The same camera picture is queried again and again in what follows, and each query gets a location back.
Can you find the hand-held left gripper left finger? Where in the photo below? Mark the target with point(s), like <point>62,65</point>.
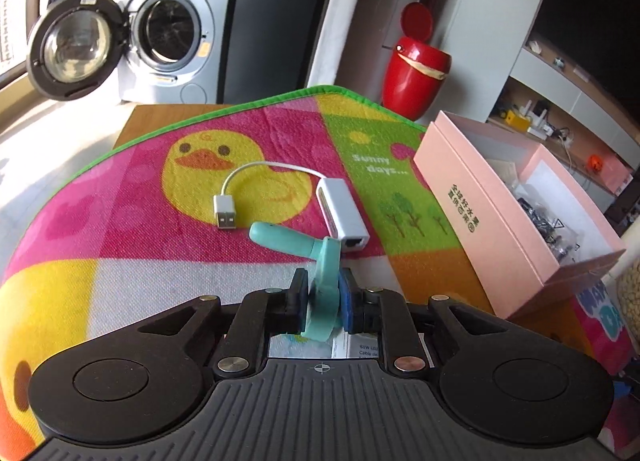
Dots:
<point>300,303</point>

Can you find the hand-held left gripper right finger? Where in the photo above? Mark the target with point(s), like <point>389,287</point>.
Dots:
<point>348,303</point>

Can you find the pink cardboard box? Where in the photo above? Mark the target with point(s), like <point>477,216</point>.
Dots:
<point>465,201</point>

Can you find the clear plastic bag of parts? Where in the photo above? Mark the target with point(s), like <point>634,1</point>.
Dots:
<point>547,233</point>

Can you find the white carton box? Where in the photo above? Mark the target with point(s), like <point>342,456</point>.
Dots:
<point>300,346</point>

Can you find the colourful cartoon play mat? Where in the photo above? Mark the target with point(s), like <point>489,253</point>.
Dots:
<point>125,221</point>

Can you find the red trash bin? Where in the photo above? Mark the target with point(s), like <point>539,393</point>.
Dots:
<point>412,76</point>

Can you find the yellow toy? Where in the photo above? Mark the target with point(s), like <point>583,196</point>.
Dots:
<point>515,119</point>

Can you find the white router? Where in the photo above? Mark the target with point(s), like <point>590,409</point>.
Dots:
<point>537,118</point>

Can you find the silver washing machine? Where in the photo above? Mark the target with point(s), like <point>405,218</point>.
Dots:
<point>170,71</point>

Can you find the dark tall cabinet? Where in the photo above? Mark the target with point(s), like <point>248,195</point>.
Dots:
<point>280,21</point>

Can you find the orange pumpkin toy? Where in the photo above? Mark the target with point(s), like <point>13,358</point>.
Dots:
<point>595,163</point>

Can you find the white television cabinet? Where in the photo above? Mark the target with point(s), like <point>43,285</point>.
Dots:
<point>530,68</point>

